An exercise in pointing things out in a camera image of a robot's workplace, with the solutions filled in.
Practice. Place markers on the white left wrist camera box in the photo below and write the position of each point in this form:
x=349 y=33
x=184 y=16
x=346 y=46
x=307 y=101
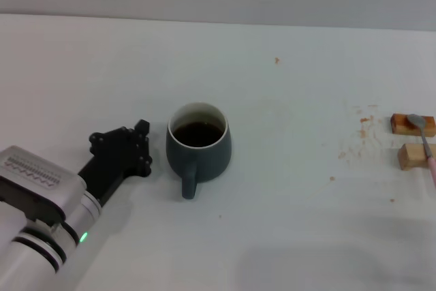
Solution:
x=37 y=182

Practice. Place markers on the orange stained wooden block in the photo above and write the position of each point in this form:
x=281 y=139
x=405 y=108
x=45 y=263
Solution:
x=398 y=124

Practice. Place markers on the dark coffee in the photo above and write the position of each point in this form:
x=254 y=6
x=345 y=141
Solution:
x=197 y=134

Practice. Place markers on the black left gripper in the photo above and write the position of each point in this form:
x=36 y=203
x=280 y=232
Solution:
x=109 y=165

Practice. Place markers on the pale wooden block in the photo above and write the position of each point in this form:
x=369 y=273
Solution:
x=412 y=156

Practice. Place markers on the grey ceramic cup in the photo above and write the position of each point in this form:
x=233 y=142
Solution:
x=204 y=161

